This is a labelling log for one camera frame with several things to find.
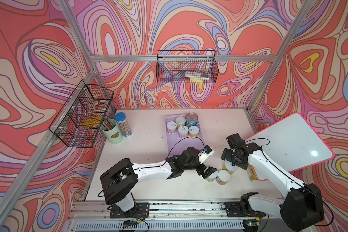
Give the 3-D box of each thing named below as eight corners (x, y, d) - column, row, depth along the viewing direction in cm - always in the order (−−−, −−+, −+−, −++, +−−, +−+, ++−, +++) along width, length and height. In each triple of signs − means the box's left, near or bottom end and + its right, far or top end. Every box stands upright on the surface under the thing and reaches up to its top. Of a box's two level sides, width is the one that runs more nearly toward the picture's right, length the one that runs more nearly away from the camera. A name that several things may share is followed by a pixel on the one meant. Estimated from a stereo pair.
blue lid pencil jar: (122, 138, 105) (113, 120, 89) (124, 131, 110) (116, 112, 94) (131, 138, 105) (123, 120, 89) (133, 131, 109) (126, 112, 94)
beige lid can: (216, 185, 83) (219, 181, 78) (214, 174, 87) (217, 169, 82) (228, 185, 83) (231, 181, 78) (225, 174, 87) (228, 169, 82)
